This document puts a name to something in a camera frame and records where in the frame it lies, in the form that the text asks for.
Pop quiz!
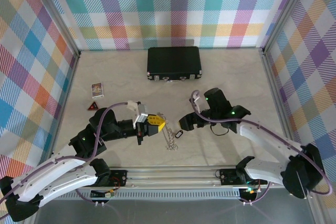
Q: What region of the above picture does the purple card box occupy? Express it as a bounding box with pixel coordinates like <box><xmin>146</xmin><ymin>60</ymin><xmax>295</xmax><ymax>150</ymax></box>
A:
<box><xmin>91</xmin><ymin>82</ymin><xmax>104</xmax><ymax>99</ymax></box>

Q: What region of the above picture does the black briefcase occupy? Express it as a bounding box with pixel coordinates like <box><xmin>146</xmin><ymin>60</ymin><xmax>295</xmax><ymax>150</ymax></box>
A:
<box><xmin>146</xmin><ymin>46</ymin><xmax>203</xmax><ymax>83</ymax></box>

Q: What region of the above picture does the small electronics board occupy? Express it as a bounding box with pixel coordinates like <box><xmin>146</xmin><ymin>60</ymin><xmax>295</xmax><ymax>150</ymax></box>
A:
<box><xmin>240</xmin><ymin>186</ymin><xmax>260</xmax><ymax>200</ymax></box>
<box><xmin>90</xmin><ymin>188</ymin><xmax>117</xmax><ymax>200</ymax></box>

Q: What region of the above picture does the grey metal sheet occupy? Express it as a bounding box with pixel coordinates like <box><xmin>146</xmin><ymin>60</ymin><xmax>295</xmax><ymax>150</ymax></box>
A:
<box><xmin>25</xmin><ymin>197</ymin><xmax>322</xmax><ymax>224</ymax></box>

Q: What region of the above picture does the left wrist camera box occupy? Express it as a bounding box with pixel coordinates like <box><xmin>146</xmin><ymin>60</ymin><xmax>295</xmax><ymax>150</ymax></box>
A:
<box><xmin>136</xmin><ymin>104</ymin><xmax>150</xmax><ymax>124</ymax></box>

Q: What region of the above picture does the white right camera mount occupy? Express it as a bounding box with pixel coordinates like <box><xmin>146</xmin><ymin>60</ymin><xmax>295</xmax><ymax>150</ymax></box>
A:
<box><xmin>190</xmin><ymin>90</ymin><xmax>202</xmax><ymax>114</ymax></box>

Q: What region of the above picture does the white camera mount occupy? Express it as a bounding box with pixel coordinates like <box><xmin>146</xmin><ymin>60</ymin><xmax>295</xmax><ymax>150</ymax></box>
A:
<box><xmin>190</xmin><ymin>90</ymin><xmax>202</xmax><ymax>114</ymax></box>
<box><xmin>127</xmin><ymin>100</ymin><xmax>141</xmax><ymax>129</ymax></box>

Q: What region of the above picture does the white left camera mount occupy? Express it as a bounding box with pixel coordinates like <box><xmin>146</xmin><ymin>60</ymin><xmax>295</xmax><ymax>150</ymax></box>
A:
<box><xmin>127</xmin><ymin>100</ymin><xmax>141</xmax><ymax>129</ymax></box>

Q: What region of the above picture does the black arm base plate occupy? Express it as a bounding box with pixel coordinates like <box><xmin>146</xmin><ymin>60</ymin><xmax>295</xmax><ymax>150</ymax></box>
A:
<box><xmin>104</xmin><ymin>169</ymin><xmax>129</xmax><ymax>188</ymax></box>
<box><xmin>219</xmin><ymin>168</ymin><xmax>263</xmax><ymax>186</ymax></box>

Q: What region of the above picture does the aluminium front rail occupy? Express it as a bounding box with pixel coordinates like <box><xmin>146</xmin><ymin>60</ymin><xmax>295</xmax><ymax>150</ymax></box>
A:
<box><xmin>28</xmin><ymin>167</ymin><xmax>320</xmax><ymax>190</ymax></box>

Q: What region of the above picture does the aluminium side rail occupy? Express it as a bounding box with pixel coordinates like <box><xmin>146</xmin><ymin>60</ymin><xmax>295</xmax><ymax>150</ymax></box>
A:
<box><xmin>48</xmin><ymin>52</ymin><xmax>81</xmax><ymax>168</ymax></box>
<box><xmin>261</xmin><ymin>49</ymin><xmax>300</xmax><ymax>168</ymax></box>

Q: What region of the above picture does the grey slotted cable duct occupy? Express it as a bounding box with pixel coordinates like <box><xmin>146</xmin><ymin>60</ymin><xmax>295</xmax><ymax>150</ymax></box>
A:
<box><xmin>56</xmin><ymin>191</ymin><xmax>242</xmax><ymax>199</ymax></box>

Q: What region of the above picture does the aluminium frame post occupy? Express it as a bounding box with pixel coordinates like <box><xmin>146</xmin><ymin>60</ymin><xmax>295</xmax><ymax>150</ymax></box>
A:
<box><xmin>261</xmin><ymin>0</ymin><xmax>316</xmax><ymax>56</ymax></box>
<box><xmin>27</xmin><ymin>0</ymin><xmax>81</xmax><ymax>58</ymax></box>

